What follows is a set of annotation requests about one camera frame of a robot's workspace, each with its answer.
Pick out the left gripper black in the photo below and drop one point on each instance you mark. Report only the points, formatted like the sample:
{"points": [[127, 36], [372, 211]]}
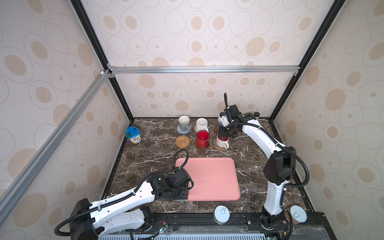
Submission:
{"points": [[183, 196]]}

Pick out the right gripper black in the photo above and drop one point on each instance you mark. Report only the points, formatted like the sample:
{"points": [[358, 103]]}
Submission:
{"points": [[223, 134]]}

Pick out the light blue mug white inside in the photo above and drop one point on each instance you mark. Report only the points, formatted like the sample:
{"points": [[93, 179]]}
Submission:
{"points": [[223, 121]]}

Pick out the white mug red inside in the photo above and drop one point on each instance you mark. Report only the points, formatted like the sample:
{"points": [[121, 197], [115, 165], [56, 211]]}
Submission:
{"points": [[222, 142]]}

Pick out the paw shaped wooden coaster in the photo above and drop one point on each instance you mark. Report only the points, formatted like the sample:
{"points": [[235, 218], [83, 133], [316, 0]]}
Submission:
{"points": [[220, 149]]}

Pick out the black mug red inside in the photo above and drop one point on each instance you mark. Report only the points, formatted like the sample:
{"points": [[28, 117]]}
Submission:
{"points": [[203, 138]]}

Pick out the grey mug white inside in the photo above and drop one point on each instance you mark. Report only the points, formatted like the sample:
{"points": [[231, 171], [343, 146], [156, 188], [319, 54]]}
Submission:
{"points": [[184, 123]]}

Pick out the light blue fabric coaster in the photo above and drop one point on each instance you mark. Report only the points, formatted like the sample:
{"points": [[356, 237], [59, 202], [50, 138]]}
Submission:
{"points": [[182, 132]]}

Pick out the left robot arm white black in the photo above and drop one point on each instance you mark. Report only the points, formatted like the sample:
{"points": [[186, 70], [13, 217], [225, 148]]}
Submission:
{"points": [[126, 211]]}

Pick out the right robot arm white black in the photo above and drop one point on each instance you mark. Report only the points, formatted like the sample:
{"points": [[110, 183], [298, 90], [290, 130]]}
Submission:
{"points": [[279, 168]]}

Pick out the pink plastic tray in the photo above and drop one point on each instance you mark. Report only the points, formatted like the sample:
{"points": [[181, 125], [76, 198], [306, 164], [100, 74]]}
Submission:
{"points": [[215, 179]]}

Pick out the white round lid container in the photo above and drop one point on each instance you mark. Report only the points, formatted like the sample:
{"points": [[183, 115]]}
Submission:
{"points": [[221, 215]]}

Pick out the blue lid snack tub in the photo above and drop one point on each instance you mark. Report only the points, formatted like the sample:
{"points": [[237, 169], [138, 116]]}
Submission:
{"points": [[133, 134]]}

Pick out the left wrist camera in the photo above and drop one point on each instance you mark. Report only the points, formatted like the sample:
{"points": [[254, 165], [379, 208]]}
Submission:
{"points": [[180, 179]]}

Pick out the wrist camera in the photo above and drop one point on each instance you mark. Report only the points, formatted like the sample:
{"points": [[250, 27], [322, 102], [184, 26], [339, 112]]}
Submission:
{"points": [[180, 179], [231, 112]]}

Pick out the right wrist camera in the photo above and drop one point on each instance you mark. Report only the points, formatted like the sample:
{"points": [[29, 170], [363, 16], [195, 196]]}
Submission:
{"points": [[231, 112]]}

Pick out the horizontal aluminium frame bar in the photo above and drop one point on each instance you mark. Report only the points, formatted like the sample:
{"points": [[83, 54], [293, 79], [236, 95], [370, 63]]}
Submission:
{"points": [[201, 70]]}

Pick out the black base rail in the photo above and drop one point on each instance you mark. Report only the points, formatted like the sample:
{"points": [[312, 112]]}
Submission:
{"points": [[240, 226]]}

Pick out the slanted aluminium frame bar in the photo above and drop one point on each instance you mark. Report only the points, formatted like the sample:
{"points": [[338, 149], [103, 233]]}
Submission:
{"points": [[23, 181]]}

